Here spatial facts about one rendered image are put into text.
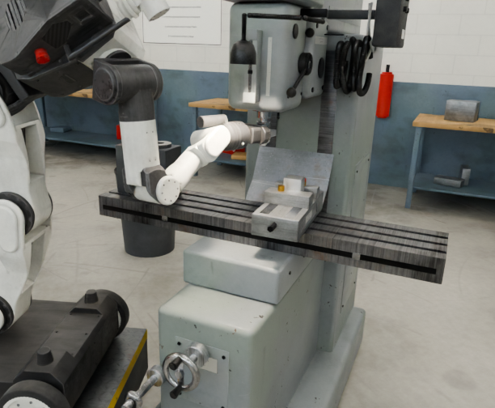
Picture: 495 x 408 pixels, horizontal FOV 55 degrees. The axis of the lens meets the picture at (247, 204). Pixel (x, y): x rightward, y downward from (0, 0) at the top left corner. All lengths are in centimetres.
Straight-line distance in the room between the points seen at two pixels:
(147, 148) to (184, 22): 546
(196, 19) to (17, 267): 530
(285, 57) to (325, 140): 55
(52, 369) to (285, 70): 110
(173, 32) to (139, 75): 551
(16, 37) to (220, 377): 105
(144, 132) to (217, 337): 62
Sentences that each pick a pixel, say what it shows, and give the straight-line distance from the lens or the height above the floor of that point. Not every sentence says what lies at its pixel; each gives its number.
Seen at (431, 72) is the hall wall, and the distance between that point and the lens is 568.
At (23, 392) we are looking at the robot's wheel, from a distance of 151.
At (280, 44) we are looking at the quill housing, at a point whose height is 151.
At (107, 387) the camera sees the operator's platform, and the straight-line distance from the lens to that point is 177.
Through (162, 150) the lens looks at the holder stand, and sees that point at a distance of 176.
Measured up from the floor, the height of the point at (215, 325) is 74.
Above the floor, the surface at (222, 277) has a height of 80.
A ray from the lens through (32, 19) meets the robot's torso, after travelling 126.
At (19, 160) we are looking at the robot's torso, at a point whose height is 118.
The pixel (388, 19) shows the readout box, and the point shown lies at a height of 160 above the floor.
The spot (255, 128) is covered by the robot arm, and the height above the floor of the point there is 126.
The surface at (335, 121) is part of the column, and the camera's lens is 191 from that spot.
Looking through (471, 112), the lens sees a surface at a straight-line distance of 514.
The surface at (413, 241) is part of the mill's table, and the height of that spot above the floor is 95.
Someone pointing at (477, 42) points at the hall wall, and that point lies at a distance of 567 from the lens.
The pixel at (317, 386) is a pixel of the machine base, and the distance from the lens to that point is 208.
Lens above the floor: 150
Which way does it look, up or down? 18 degrees down
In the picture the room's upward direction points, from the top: 2 degrees clockwise
